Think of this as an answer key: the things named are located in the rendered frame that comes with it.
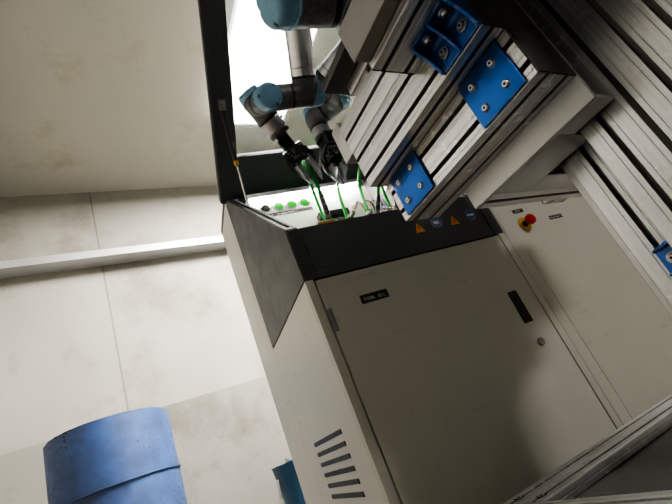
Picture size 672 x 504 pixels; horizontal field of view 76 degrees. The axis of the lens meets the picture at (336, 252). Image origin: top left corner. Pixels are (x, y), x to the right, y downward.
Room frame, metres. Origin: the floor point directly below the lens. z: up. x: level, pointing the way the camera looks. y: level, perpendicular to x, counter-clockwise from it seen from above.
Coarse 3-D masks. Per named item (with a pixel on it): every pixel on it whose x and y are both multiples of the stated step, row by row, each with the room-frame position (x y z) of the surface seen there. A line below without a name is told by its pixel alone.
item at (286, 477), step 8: (288, 464) 3.02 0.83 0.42; (280, 472) 3.05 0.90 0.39; (288, 472) 3.03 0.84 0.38; (280, 480) 3.07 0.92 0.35; (288, 480) 3.04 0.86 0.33; (296, 480) 3.03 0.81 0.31; (280, 488) 3.10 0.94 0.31; (288, 488) 3.05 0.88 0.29; (296, 488) 3.03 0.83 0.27; (280, 496) 3.11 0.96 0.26; (288, 496) 3.06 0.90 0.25; (296, 496) 3.04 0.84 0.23
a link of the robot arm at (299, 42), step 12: (288, 36) 0.90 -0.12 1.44; (300, 36) 0.89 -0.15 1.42; (288, 48) 0.92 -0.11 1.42; (300, 48) 0.91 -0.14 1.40; (312, 48) 0.94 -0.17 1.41; (300, 60) 0.93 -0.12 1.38; (312, 60) 0.95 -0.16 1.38; (300, 72) 0.96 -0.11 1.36; (312, 72) 0.97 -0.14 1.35; (300, 84) 0.98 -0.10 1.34; (312, 84) 0.99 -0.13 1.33; (300, 96) 0.99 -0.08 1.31; (312, 96) 1.01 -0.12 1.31; (324, 96) 1.03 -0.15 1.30; (300, 108) 1.04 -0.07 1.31
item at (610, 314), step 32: (512, 224) 1.37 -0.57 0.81; (544, 224) 1.43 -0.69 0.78; (576, 224) 1.49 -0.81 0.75; (544, 256) 1.39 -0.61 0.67; (576, 256) 1.44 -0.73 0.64; (608, 256) 1.50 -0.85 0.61; (544, 288) 1.36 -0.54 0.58; (576, 288) 1.41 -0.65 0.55; (608, 288) 1.46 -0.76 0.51; (640, 288) 1.52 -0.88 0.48; (576, 320) 1.37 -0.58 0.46; (608, 320) 1.42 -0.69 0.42; (640, 320) 1.48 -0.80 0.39; (608, 352) 1.39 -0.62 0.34; (640, 352) 1.44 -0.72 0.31; (608, 384) 1.36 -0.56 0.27; (640, 384) 1.41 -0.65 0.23
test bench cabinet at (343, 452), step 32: (512, 256) 1.34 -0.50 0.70; (288, 320) 1.28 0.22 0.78; (320, 320) 1.05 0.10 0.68; (288, 352) 1.39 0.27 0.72; (320, 352) 1.12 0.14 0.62; (576, 352) 1.35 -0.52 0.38; (288, 384) 1.52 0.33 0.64; (320, 384) 1.20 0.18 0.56; (352, 384) 1.05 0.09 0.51; (320, 416) 1.29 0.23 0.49; (352, 416) 1.07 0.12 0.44; (320, 448) 1.40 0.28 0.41; (352, 448) 1.14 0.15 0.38; (320, 480) 1.51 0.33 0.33; (352, 480) 1.21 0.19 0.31; (384, 480) 1.05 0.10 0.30
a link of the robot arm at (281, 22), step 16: (256, 0) 0.61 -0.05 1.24; (272, 0) 0.58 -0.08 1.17; (288, 0) 0.57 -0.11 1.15; (304, 0) 0.59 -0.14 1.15; (320, 0) 0.60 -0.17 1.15; (336, 0) 0.61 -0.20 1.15; (272, 16) 0.60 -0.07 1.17; (288, 16) 0.60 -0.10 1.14; (304, 16) 0.61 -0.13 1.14; (320, 16) 0.63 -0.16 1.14
